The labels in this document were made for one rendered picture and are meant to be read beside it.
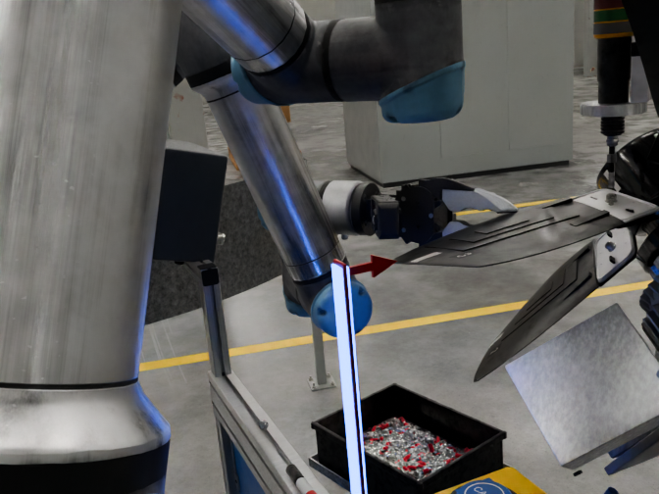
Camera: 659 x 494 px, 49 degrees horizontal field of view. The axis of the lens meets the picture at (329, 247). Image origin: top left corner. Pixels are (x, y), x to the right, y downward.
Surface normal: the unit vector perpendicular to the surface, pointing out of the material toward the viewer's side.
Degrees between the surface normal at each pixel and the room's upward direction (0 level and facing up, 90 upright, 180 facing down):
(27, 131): 72
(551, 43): 90
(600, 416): 55
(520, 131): 90
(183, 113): 90
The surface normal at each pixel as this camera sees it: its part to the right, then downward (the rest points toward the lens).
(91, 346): 0.80, 0.04
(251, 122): 0.17, 0.30
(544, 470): -0.08, -0.96
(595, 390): -0.46, -0.32
